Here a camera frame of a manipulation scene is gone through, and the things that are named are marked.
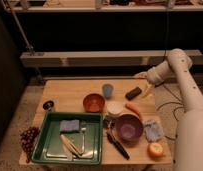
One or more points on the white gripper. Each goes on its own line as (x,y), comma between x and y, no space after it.
(155,76)

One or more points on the red yellow apple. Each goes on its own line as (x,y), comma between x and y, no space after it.
(155,150)

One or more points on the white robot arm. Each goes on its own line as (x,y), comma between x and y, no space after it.
(188,154)

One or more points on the blue plastic cup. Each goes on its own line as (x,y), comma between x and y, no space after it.
(107,90)

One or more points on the white small cup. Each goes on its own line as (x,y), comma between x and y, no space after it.
(114,108)

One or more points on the black rectangular block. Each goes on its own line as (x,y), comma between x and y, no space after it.
(133,93)

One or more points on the grey shelf beam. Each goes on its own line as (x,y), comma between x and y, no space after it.
(93,58)

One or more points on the orange carrot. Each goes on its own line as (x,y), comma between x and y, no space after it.
(133,108)

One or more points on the purple bowl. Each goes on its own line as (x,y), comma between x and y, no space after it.
(129,128)

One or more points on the orange bowl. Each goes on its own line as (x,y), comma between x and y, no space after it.
(93,103)

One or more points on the metal fork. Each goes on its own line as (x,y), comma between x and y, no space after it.
(83,131)

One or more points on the blue sponge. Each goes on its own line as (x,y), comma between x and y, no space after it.
(69,126)

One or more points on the cream corn cob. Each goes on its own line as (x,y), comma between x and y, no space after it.
(70,146)

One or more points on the small black lid jar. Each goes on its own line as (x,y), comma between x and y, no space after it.
(48,105)

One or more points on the metal diagonal pole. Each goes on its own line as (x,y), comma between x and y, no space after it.
(29,47)

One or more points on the green plastic tray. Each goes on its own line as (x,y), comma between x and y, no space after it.
(49,148)

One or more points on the bunch of red grapes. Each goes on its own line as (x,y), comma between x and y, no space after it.
(27,139)

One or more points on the black handled utensil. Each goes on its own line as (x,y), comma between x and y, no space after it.
(115,142)

